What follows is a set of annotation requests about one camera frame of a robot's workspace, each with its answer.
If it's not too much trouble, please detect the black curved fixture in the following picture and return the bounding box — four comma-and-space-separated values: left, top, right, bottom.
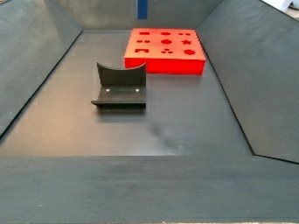
90, 64, 146, 108

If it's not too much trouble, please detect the blue rectangular block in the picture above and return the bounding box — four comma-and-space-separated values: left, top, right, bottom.
136, 0, 148, 19

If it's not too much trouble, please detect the red shape sorting board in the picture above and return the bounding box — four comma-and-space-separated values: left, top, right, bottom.
124, 28, 205, 75

